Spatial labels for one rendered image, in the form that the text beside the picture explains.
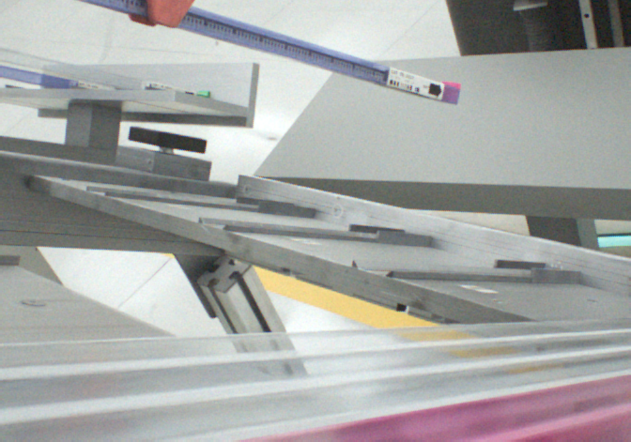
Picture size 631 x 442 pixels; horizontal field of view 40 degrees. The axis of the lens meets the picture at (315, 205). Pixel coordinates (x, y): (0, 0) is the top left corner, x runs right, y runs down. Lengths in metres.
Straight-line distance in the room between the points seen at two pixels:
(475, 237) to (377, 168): 0.35
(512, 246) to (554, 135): 0.33
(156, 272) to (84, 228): 1.37
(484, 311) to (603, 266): 0.19
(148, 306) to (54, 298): 1.71
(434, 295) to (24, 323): 0.21
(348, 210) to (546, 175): 0.25
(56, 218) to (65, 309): 0.42
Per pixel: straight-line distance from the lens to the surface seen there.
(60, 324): 0.20
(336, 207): 0.65
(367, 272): 0.39
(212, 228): 0.46
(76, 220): 0.64
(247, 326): 0.81
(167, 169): 0.68
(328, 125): 1.02
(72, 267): 2.19
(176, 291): 1.92
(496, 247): 0.57
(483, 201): 0.86
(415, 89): 0.56
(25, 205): 0.62
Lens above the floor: 1.10
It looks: 34 degrees down
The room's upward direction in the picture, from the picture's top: 23 degrees counter-clockwise
